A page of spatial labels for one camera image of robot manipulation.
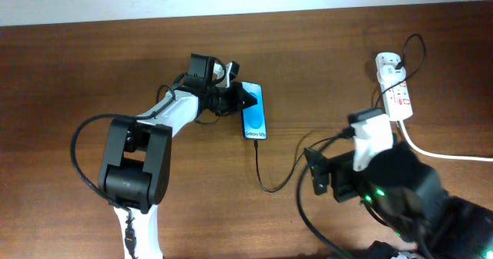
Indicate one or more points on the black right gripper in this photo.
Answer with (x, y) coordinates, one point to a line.
(323, 173)

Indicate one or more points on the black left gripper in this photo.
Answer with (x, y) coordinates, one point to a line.
(239, 95)

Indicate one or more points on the blue Galaxy smartphone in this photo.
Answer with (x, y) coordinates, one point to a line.
(253, 117)

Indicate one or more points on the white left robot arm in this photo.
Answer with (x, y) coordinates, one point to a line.
(136, 161)

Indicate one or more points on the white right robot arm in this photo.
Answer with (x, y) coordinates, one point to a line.
(407, 196)

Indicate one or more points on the white USB charger adapter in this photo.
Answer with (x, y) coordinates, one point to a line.
(389, 75)

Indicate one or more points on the white power strip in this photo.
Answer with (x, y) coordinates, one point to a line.
(397, 102)

